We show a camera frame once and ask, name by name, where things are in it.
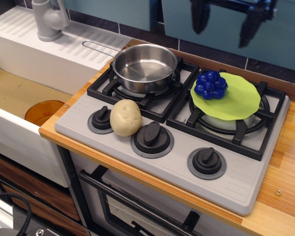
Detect black burner grate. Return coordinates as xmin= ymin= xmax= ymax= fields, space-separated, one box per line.
xmin=87 ymin=57 xmax=200 ymax=123
xmin=166 ymin=68 xmax=289 ymax=161

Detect black left burner grate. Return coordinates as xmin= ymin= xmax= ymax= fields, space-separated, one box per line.
xmin=87 ymin=57 xmax=200 ymax=123

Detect grey toy faucet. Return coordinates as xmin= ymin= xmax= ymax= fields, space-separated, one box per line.
xmin=31 ymin=0 xmax=69 ymax=42

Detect black stove knob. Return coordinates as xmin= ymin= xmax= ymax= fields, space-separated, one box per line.
xmin=88 ymin=106 xmax=113 ymax=135
xmin=187 ymin=147 xmax=227 ymax=180
xmin=130 ymin=121 xmax=175 ymax=159

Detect black cable lower left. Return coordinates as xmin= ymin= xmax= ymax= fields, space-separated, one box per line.
xmin=0 ymin=193 xmax=32 ymax=236

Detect light green plastic plate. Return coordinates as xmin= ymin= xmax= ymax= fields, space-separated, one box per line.
xmin=190 ymin=72 xmax=261 ymax=120

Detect black right burner grate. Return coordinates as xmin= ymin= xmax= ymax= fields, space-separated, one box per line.
xmin=166 ymin=68 xmax=289 ymax=161

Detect oven door with handle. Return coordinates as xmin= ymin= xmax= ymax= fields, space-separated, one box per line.
xmin=78 ymin=165 xmax=236 ymax=236

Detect black right stove knob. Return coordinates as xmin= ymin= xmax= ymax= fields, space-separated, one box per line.
xmin=187 ymin=147 xmax=227 ymax=180

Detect beige toy potato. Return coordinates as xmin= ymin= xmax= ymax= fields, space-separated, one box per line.
xmin=110 ymin=99 xmax=143 ymax=137

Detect grey toy stove top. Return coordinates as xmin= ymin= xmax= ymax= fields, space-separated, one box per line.
xmin=55 ymin=92 xmax=276 ymax=215

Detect black left stove knob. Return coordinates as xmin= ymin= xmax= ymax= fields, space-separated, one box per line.
xmin=88 ymin=106 xmax=113 ymax=135

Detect blue toy blueberry cluster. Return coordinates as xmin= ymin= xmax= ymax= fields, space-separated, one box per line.
xmin=193 ymin=70 xmax=228 ymax=100

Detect wooden drawer fronts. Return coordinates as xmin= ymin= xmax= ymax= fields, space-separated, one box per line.
xmin=0 ymin=154 xmax=87 ymax=236

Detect stainless steel pan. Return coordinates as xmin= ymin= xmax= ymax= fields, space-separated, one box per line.
xmin=82 ymin=40 xmax=178 ymax=94

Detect white toy sink unit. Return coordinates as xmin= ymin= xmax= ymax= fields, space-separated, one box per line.
xmin=0 ymin=6 xmax=130 ymax=187

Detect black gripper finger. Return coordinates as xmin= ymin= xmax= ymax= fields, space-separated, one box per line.
xmin=190 ymin=0 xmax=210 ymax=34
xmin=238 ymin=0 xmax=277 ymax=48

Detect black middle stove knob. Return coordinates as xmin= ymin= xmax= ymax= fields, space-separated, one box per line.
xmin=130 ymin=121 xmax=175 ymax=159

